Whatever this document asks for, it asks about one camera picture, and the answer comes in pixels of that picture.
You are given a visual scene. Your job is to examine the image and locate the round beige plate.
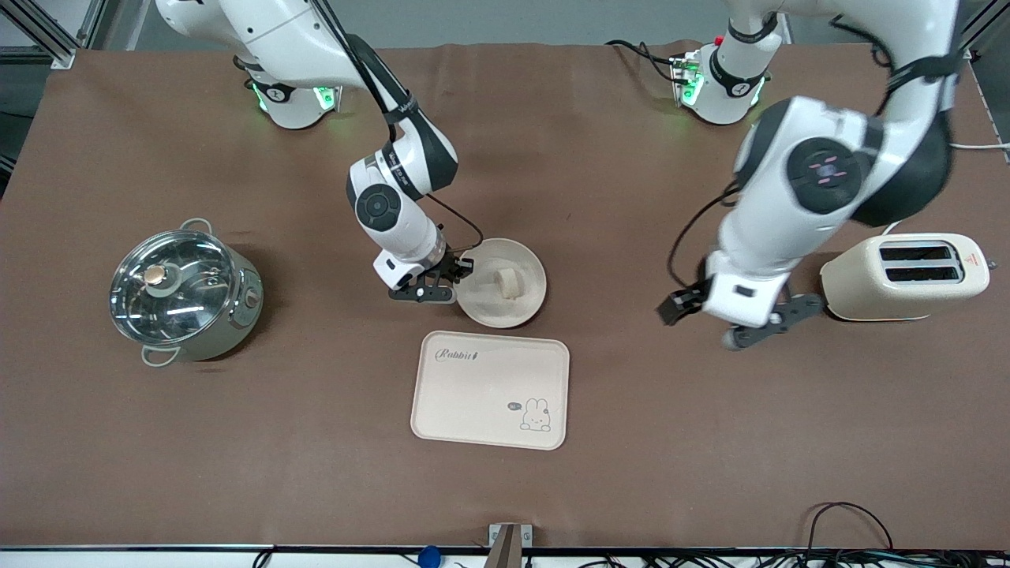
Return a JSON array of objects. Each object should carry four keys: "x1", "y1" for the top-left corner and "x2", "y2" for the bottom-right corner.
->
[{"x1": 456, "y1": 238, "x2": 547, "y2": 329}]

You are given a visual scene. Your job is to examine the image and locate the beige rabbit print tray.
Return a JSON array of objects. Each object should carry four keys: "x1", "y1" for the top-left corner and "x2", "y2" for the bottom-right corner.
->
[{"x1": 410, "y1": 331, "x2": 570, "y2": 451}]

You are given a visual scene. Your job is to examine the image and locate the cream two-slot toaster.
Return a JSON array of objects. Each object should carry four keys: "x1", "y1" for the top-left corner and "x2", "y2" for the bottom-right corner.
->
[{"x1": 821, "y1": 233, "x2": 992, "y2": 322}]

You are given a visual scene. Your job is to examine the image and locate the steel pot with glass lid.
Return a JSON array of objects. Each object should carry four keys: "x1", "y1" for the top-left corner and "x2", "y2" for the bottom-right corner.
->
[{"x1": 110, "y1": 219, "x2": 265, "y2": 368}]

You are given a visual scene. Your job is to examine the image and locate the glass pot lid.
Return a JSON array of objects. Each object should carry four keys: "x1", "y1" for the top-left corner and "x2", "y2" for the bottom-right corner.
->
[{"x1": 110, "y1": 230, "x2": 239, "y2": 345}]

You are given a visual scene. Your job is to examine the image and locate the brown table cover mat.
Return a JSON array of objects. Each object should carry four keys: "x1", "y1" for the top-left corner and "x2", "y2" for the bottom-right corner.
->
[{"x1": 0, "y1": 39, "x2": 1010, "y2": 550}]

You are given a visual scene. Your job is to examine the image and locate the black looped cable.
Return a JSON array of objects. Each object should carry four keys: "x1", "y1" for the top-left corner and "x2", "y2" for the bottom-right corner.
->
[{"x1": 805, "y1": 502, "x2": 894, "y2": 553}]

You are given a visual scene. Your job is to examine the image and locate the grey metal bracket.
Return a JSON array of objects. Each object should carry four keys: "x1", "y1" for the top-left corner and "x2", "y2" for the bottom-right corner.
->
[{"x1": 488, "y1": 523, "x2": 533, "y2": 568}]

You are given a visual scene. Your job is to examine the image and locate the black base cable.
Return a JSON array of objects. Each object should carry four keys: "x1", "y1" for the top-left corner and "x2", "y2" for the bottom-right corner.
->
[{"x1": 606, "y1": 39, "x2": 681, "y2": 81}]

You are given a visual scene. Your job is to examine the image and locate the aluminium frame profile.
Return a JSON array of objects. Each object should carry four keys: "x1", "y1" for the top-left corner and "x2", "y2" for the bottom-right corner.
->
[{"x1": 0, "y1": 0, "x2": 107, "y2": 70}]

